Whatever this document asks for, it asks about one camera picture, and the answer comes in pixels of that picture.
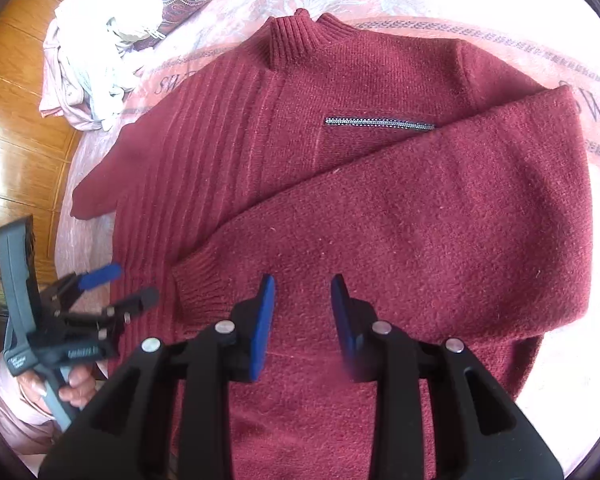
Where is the dark red knit sweater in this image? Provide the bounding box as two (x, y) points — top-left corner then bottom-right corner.
(71, 10), (592, 479)

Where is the pink sleeve forearm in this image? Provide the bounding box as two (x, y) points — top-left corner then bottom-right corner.
(0, 354), (60, 456)

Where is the person's left hand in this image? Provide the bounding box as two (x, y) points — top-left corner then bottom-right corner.
(17, 361), (97, 417)

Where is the pink garment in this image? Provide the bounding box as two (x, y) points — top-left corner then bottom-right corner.
(38, 18), (93, 131)

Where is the pale blue white garment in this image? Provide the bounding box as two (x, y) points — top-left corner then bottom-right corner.
(52, 0), (160, 131)

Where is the cream zippered garment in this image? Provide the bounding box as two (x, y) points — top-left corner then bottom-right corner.
(107, 8), (166, 44)

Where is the pink floral blanket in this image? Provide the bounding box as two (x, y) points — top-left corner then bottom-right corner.
(67, 0), (600, 477)

